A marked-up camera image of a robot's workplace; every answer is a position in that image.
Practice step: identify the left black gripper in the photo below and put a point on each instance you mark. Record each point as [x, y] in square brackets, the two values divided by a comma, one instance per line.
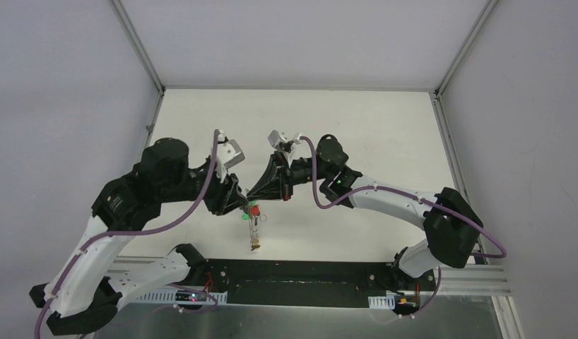
[219, 196]

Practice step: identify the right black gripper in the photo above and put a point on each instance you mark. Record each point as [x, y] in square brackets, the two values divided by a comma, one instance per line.
[277, 181]

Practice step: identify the large keyring with keys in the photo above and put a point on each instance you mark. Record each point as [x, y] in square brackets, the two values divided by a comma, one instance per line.
[252, 209]

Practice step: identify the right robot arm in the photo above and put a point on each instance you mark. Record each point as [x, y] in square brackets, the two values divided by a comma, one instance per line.
[450, 225]

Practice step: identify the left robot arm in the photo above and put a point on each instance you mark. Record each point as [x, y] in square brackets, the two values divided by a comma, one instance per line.
[83, 297]

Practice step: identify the left controller board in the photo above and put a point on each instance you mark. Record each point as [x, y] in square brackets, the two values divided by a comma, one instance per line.
[187, 296]

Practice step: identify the controller board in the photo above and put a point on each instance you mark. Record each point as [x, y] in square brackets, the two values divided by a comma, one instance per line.
[406, 305]
[187, 296]

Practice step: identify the right controller board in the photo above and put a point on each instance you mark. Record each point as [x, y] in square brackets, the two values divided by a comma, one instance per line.
[406, 305]

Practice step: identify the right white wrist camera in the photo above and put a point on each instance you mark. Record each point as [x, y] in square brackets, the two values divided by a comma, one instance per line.
[280, 142]

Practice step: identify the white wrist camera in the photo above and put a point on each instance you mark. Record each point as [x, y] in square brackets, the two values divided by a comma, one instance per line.
[280, 142]
[228, 154]

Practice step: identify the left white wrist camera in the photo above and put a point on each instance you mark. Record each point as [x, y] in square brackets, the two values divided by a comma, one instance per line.
[228, 154]

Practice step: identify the aluminium frame rail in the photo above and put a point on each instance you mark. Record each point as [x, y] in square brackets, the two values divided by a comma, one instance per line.
[473, 280]

